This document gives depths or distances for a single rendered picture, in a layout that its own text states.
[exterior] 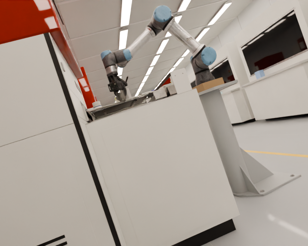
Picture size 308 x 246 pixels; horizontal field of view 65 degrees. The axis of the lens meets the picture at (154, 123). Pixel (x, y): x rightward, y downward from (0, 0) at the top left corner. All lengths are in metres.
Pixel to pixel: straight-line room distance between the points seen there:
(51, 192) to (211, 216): 0.82
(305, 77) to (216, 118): 2.73
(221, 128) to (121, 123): 0.85
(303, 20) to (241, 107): 2.49
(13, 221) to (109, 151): 0.49
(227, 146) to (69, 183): 1.19
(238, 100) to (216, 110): 4.36
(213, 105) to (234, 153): 0.39
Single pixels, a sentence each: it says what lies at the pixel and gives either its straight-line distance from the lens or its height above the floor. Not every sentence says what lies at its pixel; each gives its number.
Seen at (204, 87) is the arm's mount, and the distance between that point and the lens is 1.79.
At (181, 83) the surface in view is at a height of 0.88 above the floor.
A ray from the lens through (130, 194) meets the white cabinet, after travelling 1.28.
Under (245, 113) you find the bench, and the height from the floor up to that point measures 0.25.
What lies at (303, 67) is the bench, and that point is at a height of 0.80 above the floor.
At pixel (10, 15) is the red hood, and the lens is 1.24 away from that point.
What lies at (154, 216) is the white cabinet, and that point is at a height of 0.25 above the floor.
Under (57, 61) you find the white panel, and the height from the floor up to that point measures 1.09.
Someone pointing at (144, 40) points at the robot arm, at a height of 1.30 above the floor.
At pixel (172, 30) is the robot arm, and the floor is 1.28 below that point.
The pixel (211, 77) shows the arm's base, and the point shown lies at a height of 0.90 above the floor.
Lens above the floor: 0.70
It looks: 1 degrees up
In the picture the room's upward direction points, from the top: 19 degrees counter-clockwise
